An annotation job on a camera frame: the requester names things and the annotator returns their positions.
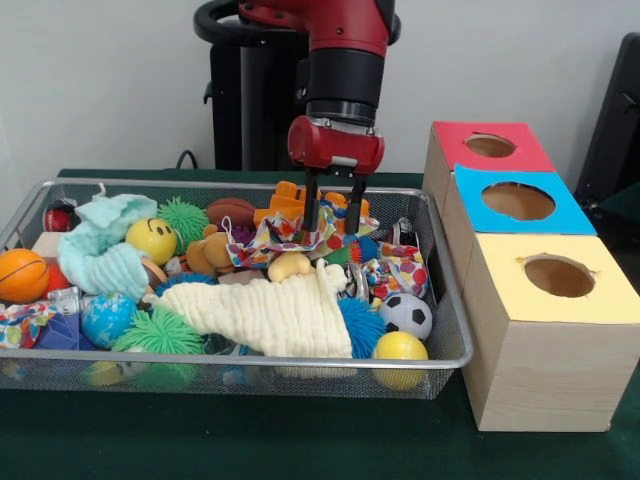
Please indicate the mint green muslin cloth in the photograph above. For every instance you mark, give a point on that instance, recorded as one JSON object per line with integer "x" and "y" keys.
{"x": 100, "y": 250}

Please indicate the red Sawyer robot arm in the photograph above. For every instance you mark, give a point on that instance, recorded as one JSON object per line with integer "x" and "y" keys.
{"x": 345, "y": 80}

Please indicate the wooden box with three holes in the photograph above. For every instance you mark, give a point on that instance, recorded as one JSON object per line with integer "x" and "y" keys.
{"x": 550, "y": 380}

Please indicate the plain yellow ball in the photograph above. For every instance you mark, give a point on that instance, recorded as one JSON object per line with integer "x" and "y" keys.
{"x": 400, "y": 346}

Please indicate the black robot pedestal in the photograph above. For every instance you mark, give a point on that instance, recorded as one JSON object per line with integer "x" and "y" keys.
{"x": 250, "y": 100}

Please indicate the cream muslin cloth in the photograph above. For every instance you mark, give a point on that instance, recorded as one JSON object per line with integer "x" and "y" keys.
{"x": 280, "y": 315}

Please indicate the shallow mesh bin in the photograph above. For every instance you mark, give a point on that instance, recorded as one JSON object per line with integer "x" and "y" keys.
{"x": 250, "y": 382}

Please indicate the blue globe ball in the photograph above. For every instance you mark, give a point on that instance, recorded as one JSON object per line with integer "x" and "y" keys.
{"x": 107, "y": 320}

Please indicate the red robot base mount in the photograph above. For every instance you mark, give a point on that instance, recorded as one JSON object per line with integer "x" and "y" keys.
{"x": 250, "y": 11}

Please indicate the orange toy building brick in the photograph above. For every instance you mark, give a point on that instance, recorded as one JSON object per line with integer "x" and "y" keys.
{"x": 285, "y": 197}

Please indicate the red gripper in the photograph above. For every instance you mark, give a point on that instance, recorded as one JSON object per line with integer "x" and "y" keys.
{"x": 335, "y": 147}

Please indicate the black and white soccer ball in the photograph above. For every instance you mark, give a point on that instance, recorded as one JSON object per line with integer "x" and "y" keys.
{"x": 405, "y": 315}

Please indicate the yellow smiley ball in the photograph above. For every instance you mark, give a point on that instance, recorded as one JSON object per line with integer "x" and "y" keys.
{"x": 150, "y": 242}

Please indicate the colourful polka dot cloth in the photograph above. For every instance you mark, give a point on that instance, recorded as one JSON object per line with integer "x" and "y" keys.
{"x": 400, "y": 272}
{"x": 280, "y": 245}

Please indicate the green spiky rubber ball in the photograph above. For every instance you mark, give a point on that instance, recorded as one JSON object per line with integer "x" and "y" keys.
{"x": 160, "y": 332}

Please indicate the orange toy basketball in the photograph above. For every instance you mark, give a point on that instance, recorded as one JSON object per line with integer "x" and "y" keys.
{"x": 22, "y": 275}

